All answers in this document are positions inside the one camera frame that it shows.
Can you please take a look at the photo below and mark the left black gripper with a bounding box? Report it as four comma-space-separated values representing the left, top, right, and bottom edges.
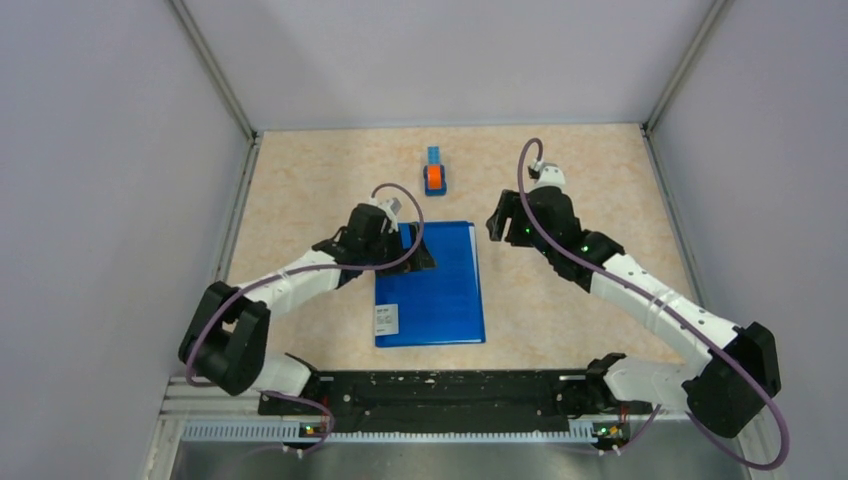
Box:
363, 221, 437, 278

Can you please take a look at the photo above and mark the blue file folder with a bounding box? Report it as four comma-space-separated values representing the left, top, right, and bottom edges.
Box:
374, 221, 486, 348

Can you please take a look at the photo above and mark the white printed paper stack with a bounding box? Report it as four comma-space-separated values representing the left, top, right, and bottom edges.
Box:
468, 223, 480, 293

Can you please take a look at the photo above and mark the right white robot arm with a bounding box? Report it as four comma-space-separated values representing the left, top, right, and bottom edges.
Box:
486, 164, 781, 438

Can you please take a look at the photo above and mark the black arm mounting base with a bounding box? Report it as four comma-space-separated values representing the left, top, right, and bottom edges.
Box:
258, 355, 654, 437

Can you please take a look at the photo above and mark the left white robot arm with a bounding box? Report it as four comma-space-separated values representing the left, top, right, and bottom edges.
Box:
178, 199, 434, 414

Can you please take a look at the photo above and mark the blue orange tape dispenser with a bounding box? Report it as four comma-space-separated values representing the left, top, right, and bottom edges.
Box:
422, 146, 448, 196

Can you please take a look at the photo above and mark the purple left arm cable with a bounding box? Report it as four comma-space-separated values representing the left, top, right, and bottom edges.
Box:
184, 182, 427, 389

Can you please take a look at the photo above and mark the aluminium frame rail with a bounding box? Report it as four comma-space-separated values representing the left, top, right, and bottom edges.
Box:
159, 377, 261, 417

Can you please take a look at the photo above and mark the white slotted cable duct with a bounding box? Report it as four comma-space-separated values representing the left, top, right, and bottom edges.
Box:
182, 420, 597, 444

